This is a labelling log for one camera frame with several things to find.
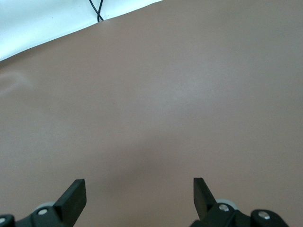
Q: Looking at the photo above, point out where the brown table mat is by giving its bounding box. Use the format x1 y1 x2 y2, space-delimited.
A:
0 0 303 227

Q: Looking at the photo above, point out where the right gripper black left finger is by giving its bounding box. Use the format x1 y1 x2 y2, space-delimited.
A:
0 179 87 227

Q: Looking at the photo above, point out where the thin black cable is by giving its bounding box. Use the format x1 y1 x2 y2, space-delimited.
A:
89 0 104 22
96 0 105 23

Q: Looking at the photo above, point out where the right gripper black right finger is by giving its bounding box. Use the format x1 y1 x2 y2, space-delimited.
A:
189 177 289 227

